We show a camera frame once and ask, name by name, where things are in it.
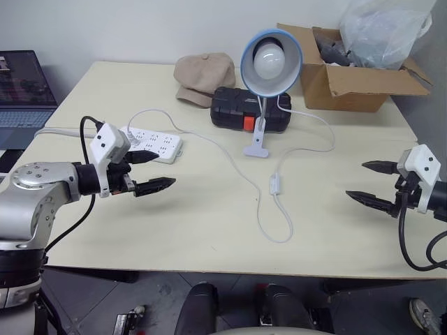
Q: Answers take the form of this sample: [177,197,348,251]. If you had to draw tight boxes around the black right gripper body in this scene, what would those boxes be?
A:
[393,172,420,219]

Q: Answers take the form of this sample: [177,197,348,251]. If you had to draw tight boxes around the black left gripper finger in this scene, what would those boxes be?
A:
[133,177,177,199]
[126,150,160,165]

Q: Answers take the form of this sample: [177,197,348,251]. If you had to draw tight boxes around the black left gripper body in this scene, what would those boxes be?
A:
[103,158,137,197]

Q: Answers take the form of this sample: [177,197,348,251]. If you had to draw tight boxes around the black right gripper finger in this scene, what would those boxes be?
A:
[361,160,400,175]
[345,190,400,218]

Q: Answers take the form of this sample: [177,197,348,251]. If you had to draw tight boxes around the blue white clip desk lamp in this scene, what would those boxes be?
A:
[239,28,304,159]

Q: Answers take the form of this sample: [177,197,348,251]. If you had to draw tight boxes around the white power strip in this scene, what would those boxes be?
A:
[117,126,184,165]

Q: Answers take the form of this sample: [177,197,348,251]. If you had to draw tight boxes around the brown cardboard box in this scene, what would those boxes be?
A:
[276,22,434,114]

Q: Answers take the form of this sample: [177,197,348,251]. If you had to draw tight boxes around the black case with orange latch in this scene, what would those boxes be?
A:
[210,87,293,135]

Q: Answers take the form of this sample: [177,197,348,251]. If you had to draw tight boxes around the beige newsboy cap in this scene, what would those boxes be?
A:
[173,52,237,110]

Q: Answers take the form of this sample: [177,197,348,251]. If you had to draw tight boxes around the grey sneaker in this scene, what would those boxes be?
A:
[409,297,443,335]

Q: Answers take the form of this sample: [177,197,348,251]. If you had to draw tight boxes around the dark items in cardboard box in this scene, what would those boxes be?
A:
[312,27,352,68]

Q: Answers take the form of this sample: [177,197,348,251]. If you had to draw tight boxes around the open grey laptop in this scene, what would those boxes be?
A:
[0,50,59,151]

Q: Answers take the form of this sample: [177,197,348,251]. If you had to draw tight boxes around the dark rounded shape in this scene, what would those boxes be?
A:
[256,283,316,332]
[173,281,220,335]

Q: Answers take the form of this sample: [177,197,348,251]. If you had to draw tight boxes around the small black wheeled base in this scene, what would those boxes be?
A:
[113,304,147,335]

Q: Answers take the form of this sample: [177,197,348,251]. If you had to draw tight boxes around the clear plastic bag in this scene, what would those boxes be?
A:
[339,0,433,71]

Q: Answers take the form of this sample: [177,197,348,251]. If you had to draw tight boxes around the white light bulb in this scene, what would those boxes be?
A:
[253,43,282,80]

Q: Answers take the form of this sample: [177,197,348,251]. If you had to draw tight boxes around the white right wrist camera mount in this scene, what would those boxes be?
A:
[397,144,443,214]

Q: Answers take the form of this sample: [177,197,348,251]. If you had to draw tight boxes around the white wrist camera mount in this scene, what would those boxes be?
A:
[87,123,132,199]
[397,144,443,214]

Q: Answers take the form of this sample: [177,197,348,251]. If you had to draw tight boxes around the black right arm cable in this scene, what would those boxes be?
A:
[398,191,447,271]

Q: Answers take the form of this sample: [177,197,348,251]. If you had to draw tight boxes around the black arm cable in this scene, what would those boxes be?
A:
[398,191,447,271]
[43,116,105,260]

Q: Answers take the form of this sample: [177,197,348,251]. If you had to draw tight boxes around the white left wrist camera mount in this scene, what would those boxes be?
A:
[87,123,132,199]

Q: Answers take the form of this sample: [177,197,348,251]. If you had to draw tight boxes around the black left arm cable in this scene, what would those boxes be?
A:
[43,116,105,260]

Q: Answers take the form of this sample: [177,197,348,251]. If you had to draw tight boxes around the grey power strip cord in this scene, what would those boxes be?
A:
[34,126,122,140]

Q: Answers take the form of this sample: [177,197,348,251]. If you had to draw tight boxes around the white inline cord switch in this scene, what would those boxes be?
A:
[268,172,284,196]

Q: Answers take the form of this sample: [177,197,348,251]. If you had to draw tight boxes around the white lamp power cord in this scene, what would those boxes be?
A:
[126,95,337,244]

